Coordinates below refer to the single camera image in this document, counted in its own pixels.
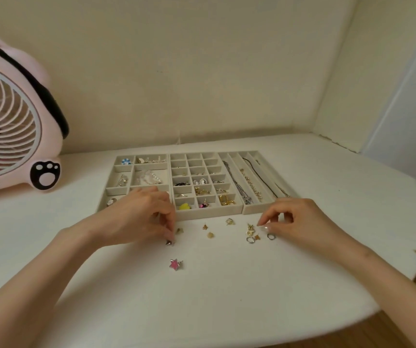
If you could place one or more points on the person's left hand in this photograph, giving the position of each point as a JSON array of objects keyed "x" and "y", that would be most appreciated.
[{"x": 139, "y": 217}]

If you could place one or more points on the person's right hand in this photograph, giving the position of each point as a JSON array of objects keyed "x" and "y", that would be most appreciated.
[{"x": 309, "y": 224}]

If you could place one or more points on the grey bracelet tray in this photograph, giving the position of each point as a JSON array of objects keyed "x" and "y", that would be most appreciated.
[{"x": 121, "y": 192}]

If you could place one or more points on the silver hoop earring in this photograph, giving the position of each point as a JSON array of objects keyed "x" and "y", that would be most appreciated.
[
  {"x": 246, "y": 240},
  {"x": 267, "y": 236}
]

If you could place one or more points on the yellow enamel earring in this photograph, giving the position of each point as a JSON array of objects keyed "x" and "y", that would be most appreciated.
[
  {"x": 182, "y": 207},
  {"x": 187, "y": 205}
]

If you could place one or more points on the grey necklace tray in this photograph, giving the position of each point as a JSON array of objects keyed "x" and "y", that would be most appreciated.
[{"x": 258, "y": 210}]

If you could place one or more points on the black bow earrings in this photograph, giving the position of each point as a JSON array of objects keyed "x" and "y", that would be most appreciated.
[{"x": 181, "y": 184}]

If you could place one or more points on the pink star earring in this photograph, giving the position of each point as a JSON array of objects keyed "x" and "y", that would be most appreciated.
[{"x": 174, "y": 264}]

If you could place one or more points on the rhinestone bow brooch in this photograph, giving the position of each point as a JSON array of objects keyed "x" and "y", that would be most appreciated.
[{"x": 155, "y": 159}]

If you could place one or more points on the pink black bow earring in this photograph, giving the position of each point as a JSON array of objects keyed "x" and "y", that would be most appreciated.
[{"x": 204, "y": 205}]

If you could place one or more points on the pile of mixed jewelry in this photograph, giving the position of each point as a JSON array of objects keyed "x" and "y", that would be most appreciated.
[{"x": 209, "y": 235}]

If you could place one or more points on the crystal stud earring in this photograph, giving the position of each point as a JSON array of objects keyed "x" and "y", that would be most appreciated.
[{"x": 229, "y": 221}]

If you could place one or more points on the grey earring grid tray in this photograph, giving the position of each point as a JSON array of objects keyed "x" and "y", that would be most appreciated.
[{"x": 197, "y": 157}]

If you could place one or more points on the gold oval hoop earring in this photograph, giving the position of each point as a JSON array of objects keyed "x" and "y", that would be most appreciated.
[{"x": 226, "y": 200}]

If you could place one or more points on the person's right forearm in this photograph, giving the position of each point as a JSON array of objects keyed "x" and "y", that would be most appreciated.
[{"x": 403, "y": 297}]

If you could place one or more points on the person's left forearm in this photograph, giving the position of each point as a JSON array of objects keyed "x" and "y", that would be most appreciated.
[{"x": 30, "y": 293}]

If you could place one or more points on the white table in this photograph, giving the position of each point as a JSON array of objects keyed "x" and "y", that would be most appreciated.
[{"x": 229, "y": 304}]

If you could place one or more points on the white door panel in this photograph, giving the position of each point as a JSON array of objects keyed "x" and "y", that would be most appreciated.
[{"x": 411, "y": 123}]

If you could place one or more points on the pink animal-shaped desk fan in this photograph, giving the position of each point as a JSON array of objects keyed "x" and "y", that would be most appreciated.
[{"x": 8, "y": 123}]

